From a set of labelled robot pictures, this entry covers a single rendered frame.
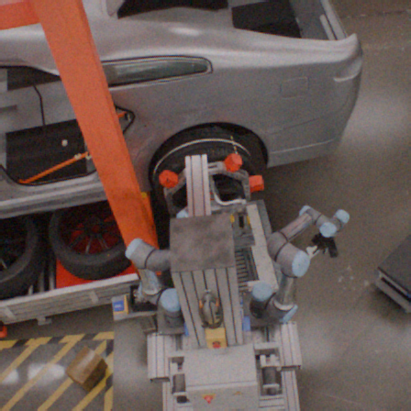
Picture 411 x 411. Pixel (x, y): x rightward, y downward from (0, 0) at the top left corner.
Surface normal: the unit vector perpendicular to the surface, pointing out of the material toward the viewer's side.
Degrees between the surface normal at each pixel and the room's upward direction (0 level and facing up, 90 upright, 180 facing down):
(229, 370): 0
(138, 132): 90
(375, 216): 0
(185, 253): 0
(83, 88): 90
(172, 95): 81
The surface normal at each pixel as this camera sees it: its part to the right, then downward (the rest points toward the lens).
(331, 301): -0.09, -0.56
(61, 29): 0.18, 0.80
